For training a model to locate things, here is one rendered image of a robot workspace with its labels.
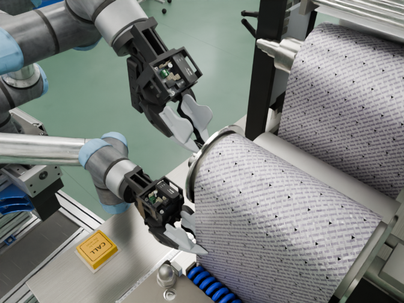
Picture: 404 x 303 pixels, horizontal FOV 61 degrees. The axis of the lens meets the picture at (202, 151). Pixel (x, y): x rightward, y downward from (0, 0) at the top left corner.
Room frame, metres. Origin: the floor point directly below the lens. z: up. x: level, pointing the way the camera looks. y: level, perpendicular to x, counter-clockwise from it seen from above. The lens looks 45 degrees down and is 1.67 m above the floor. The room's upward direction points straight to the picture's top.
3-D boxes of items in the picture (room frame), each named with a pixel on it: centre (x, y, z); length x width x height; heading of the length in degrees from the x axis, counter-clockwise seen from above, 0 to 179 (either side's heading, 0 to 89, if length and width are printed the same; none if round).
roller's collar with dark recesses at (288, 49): (0.59, -0.18, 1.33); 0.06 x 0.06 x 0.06; 47
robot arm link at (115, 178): (0.48, 0.16, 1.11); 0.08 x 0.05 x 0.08; 137
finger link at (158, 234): (0.36, 0.07, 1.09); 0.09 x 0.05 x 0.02; 46
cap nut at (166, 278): (0.30, 0.07, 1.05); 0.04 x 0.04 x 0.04
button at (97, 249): (0.43, 0.25, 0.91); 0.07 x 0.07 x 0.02; 47
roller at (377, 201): (0.39, -0.20, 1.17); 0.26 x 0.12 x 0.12; 47
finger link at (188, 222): (0.36, 0.01, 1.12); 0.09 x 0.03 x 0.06; 48
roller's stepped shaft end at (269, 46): (0.63, -0.13, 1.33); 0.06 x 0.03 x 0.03; 47
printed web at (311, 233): (0.40, -0.21, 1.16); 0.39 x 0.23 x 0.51; 137
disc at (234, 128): (0.39, -0.02, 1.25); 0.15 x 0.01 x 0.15; 137
